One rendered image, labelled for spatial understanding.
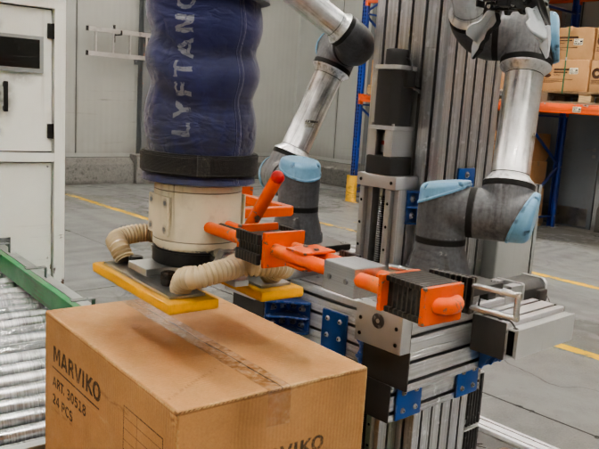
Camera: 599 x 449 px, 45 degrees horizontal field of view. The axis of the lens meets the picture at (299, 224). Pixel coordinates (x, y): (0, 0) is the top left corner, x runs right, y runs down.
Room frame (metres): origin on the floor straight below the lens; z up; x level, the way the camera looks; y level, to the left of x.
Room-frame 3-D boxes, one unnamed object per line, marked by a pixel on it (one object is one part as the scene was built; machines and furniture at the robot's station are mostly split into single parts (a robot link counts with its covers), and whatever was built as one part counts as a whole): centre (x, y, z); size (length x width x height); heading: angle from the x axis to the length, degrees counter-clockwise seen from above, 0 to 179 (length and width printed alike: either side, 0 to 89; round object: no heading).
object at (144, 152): (1.39, 0.20, 1.30); 0.23 x 0.23 x 0.04
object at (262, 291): (1.45, 0.13, 1.08); 0.34 x 0.10 x 0.05; 38
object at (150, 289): (1.33, 0.28, 1.08); 0.34 x 0.10 x 0.05; 38
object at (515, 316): (1.00, -0.18, 1.18); 0.31 x 0.03 x 0.05; 51
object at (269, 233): (1.20, 0.05, 1.18); 0.10 x 0.08 x 0.06; 128
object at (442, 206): (1.64, -0.34, 1.20); 0.13 x 0.12 x 0.14; 69
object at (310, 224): (2.01, 0.01, 1.09); 0.15 x 0.15 x 0.10
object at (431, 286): (0.92, -0.16, 1.18); 0.08 x 0.07 x 0.05; 38
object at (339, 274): (1.03, -0.08, 1.18); 0.07 x 0.07 x 0.04; 38
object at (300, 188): (2.02, 0.01, 1.20); 0.13 x 0.12 x 0.14; 23
